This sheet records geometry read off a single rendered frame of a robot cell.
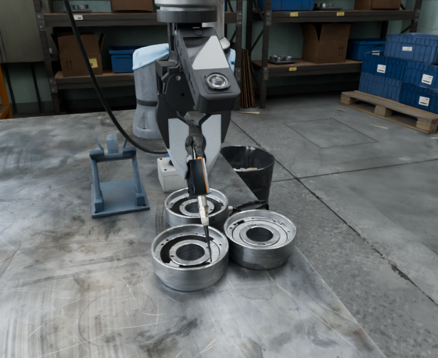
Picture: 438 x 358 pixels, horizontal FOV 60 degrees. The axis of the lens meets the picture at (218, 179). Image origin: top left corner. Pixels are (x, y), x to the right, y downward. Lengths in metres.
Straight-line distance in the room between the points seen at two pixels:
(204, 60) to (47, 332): 0.35
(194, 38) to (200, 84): 0.07
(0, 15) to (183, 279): 3.98
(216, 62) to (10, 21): 3.94
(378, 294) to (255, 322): 1.38
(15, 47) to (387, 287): 3.77
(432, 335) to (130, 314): 1.39
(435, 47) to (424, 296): 2.78
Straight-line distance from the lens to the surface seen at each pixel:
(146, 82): 1.02
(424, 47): 4.26
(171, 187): 0.75
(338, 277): 1.86
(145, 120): 1.05
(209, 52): 0.44
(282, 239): 0.57
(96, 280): 0.55
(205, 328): 0.47
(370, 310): 1.74
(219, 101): 0.40
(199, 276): 0.49
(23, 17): 4.30
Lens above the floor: 1.14
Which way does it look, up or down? 26 degrees down
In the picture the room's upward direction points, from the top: straight up
